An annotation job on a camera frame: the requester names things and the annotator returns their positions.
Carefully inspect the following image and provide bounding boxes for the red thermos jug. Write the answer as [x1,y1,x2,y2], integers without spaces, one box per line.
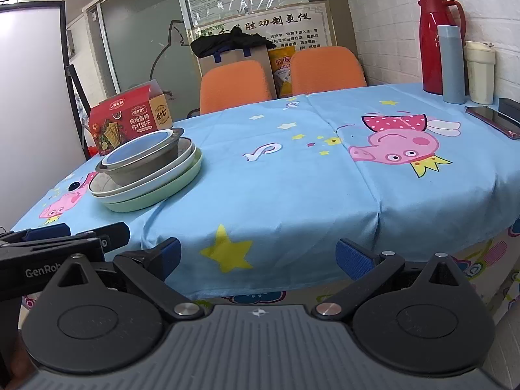
[418,0,467,96]

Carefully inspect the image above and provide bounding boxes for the floral tablecloth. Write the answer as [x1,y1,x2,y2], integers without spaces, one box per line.
[22,218,520,334]

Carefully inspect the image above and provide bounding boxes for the blue-rimmed white plate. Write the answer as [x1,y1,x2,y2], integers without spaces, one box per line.
[88,140,201,204]

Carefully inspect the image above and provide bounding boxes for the orange chair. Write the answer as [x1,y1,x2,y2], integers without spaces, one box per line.
[200,60,273,115]
[291,46,368,97]

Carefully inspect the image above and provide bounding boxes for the smartphone in clear case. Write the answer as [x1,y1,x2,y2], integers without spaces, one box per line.
[465,106,520,141]

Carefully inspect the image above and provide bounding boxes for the blue cartoon printed tablecloth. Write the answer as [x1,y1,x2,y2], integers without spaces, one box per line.
[8,83,520,300]

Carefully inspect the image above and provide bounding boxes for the red snack box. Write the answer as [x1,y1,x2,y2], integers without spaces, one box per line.
[88,79,174,157]

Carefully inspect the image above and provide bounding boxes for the black cloth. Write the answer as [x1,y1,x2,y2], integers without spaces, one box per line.
[190,32,277,59]

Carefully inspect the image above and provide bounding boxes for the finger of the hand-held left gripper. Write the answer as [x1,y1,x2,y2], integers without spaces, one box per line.
[67,222,131,252]
[0,223,72,244]

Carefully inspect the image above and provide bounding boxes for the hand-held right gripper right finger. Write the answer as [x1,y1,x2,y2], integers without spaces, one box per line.
[311,238,481,319]

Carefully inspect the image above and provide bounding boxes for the white ceramic bowl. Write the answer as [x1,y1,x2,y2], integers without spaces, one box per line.
[101,129,175,168]

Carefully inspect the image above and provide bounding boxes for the framed calligraphy poster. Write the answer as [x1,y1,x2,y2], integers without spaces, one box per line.
[191,2,332,74]

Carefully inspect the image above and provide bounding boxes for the cream lidded cup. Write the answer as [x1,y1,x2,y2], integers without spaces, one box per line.
[464,41,497,105]

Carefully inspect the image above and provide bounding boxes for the glass door with cartoon decal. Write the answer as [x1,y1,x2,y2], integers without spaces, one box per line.
[83,0,204,107]

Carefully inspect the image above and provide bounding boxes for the stainless steel bowl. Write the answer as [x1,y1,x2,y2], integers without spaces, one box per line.
[96,127,185,187]

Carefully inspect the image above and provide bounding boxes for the black metal stand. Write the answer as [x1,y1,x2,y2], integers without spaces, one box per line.
[67,65,91,162]

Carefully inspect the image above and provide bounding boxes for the yellow snack packet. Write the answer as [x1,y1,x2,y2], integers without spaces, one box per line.
[267,45,297,99]

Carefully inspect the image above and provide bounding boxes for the white board with black frame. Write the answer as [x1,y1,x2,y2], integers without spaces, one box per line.
[0,1,68,232]

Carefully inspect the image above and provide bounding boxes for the pale green plate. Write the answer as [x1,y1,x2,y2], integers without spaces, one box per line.
[97,146,203,213]

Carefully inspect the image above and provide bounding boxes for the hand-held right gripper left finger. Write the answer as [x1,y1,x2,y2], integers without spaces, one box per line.
[43,237,206,321]

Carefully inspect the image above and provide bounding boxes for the light blue tumbler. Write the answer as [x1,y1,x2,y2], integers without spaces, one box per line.
[437,25,466,105]

